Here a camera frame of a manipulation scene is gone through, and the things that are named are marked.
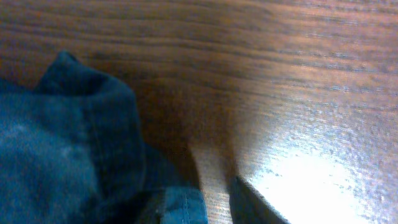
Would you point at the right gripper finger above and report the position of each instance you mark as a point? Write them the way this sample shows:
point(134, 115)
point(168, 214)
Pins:
point(248, 206)

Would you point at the dark blue shorts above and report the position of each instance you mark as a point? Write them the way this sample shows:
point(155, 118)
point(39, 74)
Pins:
point(72, 152)

